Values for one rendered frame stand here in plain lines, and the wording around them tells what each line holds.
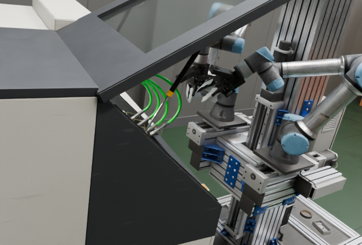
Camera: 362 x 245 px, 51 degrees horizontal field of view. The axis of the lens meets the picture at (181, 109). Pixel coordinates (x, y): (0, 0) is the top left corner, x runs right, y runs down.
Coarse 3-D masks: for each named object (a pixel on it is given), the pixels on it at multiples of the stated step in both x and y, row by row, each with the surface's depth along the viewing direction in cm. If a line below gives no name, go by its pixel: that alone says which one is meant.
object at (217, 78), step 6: (234, 66) 166; (234, 72) 167; (216, 78) 169; (222, 78) 166; (234, 78) 166; (240, 78) 164; (216, 84) 167; (222, 84) 164; (228, 84) 165; (234, 84) 168; (240, 84) 169; (222, 90) 168; (228, 90) 169; (234, 90) 168
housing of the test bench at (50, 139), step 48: (0, 48) 129; (48, 48) 139; (0, 96) 99; (48, 96) 105; (96, 96) 112; (0, 144) 105; (48, 144) 111; (0, 192) 111; (48, 192) 118; (0, 240) 117; (48, 240) 126
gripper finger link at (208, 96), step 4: (212, 88) 166; (216, 88) 165; (212, 92) 165; (204, 96) 166; (208, 96) 165; (212, 96) 165; (216, 96) 167; (204, 100) 166; (212, 100) 167; (216, 100) 168
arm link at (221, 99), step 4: (236, 88) 217; (220, 92) 217; (232, 92) 216; (236, 92) 218; (220, 96) 219; (224, 96) 218; (228, 96) 217; (232, 96) 218; (236, 96) 222; (220, 100) 220; (224, 100) 218; (228, 100) 218; (232, 100) 219; (228, 104) 219; (232, 104) 220
